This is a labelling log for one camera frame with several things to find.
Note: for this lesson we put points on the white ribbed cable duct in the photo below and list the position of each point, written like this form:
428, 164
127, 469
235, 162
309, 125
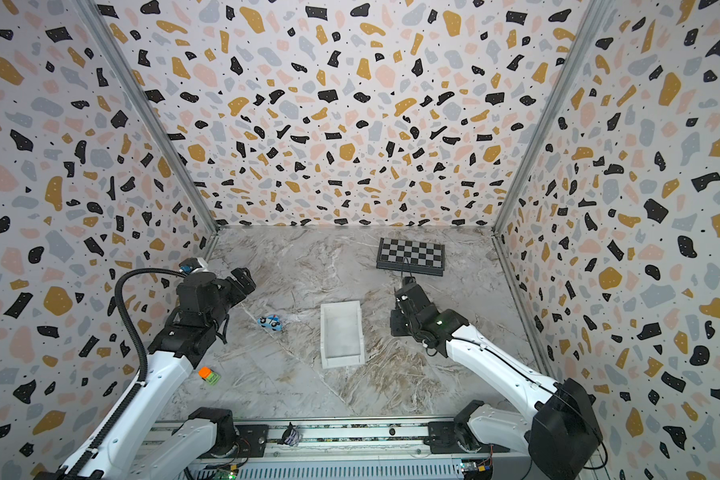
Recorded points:
358, 469

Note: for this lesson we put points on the aluminium corner post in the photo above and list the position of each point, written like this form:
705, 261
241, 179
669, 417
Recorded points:
90, 15
592, 19

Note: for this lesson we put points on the aluminium corner post left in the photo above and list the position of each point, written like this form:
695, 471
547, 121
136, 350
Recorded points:
90, 15

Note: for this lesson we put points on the aluminium corner post right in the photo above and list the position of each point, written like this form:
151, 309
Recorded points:
592, 19

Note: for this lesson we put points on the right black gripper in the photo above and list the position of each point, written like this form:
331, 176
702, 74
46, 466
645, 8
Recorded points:
409, 298

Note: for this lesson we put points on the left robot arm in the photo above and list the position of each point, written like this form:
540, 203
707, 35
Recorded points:
192, 327

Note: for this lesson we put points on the orange green block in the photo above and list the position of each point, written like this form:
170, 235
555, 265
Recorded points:
209, 376

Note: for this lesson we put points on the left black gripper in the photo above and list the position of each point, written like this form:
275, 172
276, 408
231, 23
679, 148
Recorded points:
239, 291

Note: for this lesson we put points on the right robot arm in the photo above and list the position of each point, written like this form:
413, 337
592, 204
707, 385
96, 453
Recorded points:
554, 422

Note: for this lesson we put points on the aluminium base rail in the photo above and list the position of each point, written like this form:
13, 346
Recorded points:
357, 438

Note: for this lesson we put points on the small blue toy car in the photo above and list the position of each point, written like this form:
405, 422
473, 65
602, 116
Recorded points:
271, 322

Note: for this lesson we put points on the black white checkerboard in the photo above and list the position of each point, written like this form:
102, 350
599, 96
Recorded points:
410, 256

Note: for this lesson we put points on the white rectangular bin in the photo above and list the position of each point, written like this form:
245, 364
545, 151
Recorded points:
341, 338

